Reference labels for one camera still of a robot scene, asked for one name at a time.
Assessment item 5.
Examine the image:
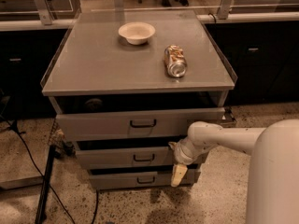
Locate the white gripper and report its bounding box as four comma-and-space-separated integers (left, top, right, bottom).
168, 137, 209, 187

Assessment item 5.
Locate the grey drawer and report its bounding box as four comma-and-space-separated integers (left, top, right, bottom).
56, 107, 225, 141
76, 147, 176, 170
88, 168, 202, 191

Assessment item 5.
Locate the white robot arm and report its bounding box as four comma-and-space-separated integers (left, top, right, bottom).
170, 119, 299, 224

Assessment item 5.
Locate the grey bottom drawer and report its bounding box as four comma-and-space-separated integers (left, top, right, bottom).
88, 168, 202, 191

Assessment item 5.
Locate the grey top drawer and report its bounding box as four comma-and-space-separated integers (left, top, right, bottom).
56, 107, 225, 141

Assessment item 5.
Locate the grey drawer cabinet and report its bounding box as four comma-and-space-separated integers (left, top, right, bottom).
43, 10, 236, 178

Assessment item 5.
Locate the crushed soda can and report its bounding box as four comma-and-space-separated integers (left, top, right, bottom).
164, 45, 187, 77

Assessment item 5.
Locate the black stand pole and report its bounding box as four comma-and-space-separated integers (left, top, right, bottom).
35, 146, 55, 224

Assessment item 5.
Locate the white paper bowl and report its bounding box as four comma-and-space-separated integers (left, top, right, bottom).
119, 22, 156, 46

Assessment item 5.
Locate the black floor cable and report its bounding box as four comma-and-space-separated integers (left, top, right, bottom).
0, 114, 100, 224

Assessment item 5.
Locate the metal railing post right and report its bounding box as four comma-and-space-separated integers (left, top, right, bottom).
216, 0, 237, 21

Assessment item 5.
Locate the metal railing post left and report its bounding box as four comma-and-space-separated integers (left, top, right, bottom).
34, 0, 52, 25

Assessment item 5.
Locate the horizontal white rail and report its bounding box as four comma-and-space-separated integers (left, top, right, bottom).
0, 12, 299, 32

